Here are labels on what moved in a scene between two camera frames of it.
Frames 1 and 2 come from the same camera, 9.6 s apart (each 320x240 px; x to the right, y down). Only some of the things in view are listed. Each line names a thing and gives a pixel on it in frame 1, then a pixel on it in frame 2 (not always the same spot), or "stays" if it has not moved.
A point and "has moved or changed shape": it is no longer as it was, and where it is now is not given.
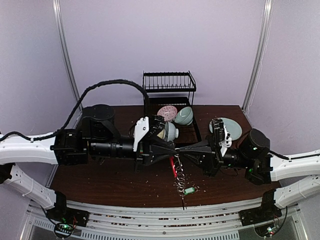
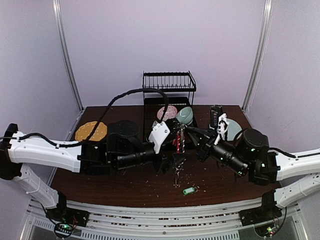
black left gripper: (146, 150) → (164, 163)
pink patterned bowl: (169, 112) stays
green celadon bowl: (184, 116) stays
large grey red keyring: (178, 173) has moved or changed shape
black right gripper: (213, 155) → (204, 146)
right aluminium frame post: (264, 33) stays
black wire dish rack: (167, 92) stays
